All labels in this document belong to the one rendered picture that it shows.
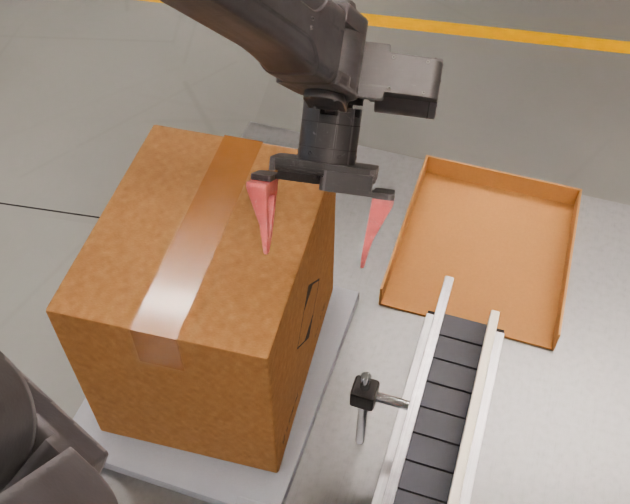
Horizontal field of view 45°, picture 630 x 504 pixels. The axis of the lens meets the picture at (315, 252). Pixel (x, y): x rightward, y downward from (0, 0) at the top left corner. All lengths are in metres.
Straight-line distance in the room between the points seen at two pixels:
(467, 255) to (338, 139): 0.54
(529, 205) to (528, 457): 0.45
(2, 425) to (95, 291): 0.57
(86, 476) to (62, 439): 0.03
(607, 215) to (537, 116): 1.52
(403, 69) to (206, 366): 0.36
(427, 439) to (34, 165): 1.98
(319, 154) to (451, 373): 0.43
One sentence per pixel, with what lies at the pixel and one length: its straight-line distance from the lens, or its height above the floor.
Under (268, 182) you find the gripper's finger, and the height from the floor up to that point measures 1.23.
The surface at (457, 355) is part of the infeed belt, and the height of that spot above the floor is 0.88.
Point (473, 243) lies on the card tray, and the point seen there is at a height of 0.83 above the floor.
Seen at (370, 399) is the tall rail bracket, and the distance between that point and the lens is 0.91.
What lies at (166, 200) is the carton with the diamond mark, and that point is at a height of 1.12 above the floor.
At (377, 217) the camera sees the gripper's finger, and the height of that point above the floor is 1.23.
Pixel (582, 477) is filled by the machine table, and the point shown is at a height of 0.83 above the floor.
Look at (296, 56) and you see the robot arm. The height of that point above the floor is 1.42.
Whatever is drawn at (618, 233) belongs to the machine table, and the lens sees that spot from 1.33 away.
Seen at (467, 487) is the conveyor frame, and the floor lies 0.88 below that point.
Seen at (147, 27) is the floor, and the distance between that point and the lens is 3.23.
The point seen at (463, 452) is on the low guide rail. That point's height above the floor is 0.91.
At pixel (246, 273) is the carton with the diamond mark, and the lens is 0.82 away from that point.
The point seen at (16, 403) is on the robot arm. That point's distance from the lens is 0.28.
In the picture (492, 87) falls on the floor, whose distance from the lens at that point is 2.93.
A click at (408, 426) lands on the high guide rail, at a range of 0.90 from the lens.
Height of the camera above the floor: 1.76
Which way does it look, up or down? 50 degrees down
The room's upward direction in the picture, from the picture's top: straight up
